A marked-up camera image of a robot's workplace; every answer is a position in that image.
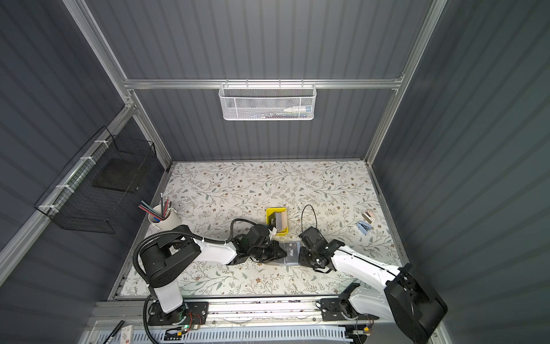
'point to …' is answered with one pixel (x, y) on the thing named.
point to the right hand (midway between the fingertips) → (304, 260)
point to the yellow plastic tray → (271, 218)
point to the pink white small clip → (369, 216)
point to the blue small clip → (364, 227)
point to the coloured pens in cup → (166, 209)
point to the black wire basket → (112, 188)
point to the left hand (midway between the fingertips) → (289, 256)
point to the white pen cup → (170, 219)
